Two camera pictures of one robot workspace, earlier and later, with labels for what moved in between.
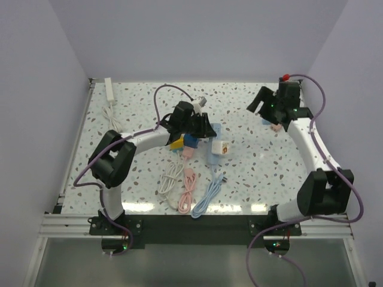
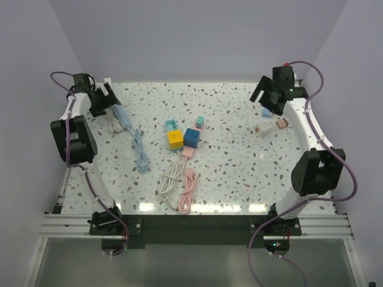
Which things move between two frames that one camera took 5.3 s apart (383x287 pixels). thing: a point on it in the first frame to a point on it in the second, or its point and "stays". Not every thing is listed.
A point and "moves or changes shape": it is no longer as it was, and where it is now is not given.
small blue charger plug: [264, 122] moves or changes shape
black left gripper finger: [206, 129] to [112, 97]
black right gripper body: [269, 110] stays
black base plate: [195, 231] stays
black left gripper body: [194, 125] to [102, 102]
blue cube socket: [191, 140] stays
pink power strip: [187, 152] stays
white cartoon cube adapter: [220, 147] to [263, 128]
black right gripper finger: [263, 95] to [264, 85]
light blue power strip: [213, 159] to [121, 116]
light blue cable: [213, 190] to [143, 161]
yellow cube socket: [179, 144] stays
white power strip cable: [109, 114] stays
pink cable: [185, 202] stays
